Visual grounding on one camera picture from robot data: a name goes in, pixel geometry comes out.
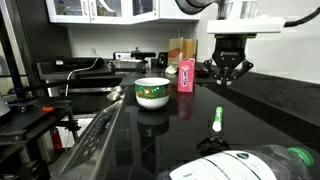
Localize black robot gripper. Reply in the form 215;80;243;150
204;34;253;86

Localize green white marker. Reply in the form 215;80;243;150
212;106;223;132

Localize white green christmas mug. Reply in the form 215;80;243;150
134;77;170;109

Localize pink Sweet'N Low box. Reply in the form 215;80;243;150
178;59;195;92

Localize brown paper bag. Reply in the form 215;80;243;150
168;38;197;65

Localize clear plastic bottle green cap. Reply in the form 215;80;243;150
156;144;314;180

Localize black mounting table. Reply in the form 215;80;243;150
0;98;80;180

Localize black camera on stand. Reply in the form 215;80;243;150
130;52;156;74

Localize white wall cabinets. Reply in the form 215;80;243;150
45;0;200;25

